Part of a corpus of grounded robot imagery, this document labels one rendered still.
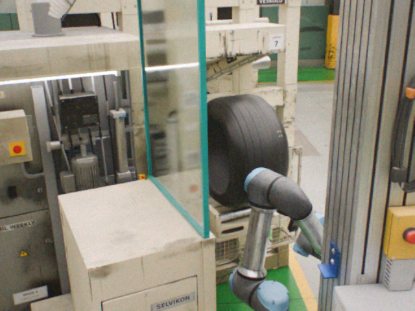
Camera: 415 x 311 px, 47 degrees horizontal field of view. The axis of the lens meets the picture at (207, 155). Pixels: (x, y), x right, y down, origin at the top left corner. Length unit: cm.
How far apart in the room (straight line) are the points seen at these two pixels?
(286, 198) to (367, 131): 55
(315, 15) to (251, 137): 982
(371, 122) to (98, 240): 88
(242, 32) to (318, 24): 944
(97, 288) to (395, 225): 83
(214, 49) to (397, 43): 144
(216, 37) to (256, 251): 116
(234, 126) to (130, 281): 102
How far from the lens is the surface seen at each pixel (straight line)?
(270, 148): 225
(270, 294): 182
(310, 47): 1199
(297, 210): 170
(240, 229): 248
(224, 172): 273
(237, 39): 256
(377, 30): 118
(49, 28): 228
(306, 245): 203
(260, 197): 175
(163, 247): 147
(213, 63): 267
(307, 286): 352
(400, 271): 139
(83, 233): 160
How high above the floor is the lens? 202
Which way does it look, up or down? 20 degrees down
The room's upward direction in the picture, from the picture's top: 1 degrees counter-clockwise
